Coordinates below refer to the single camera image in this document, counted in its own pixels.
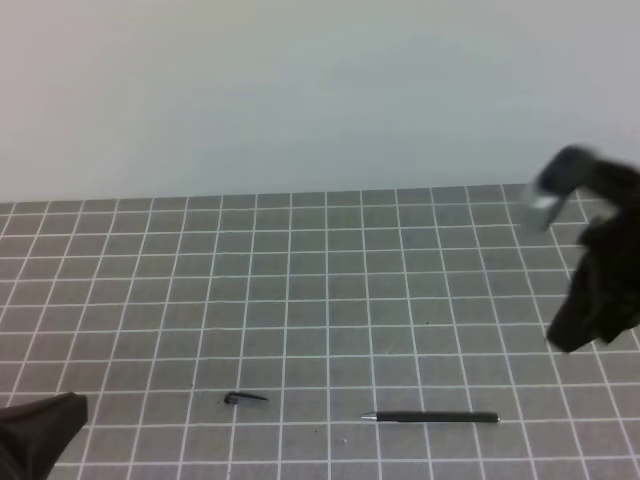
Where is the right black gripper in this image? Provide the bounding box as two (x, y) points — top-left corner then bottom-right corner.
(546, 160), (639, 353)

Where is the black pen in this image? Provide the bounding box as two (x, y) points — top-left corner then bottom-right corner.
(361, 411), (500, 424)

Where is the black pen cap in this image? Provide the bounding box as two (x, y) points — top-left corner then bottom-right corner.
(224, 392), (269, 405)

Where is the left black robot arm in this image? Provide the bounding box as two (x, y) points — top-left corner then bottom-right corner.
(1, 392), (88, 480)

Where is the grey grid tablecloth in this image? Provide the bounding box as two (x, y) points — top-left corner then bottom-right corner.
(1, 185), (639, 479)

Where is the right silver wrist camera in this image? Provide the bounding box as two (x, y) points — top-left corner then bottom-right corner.
(521, 145), (595, 232)

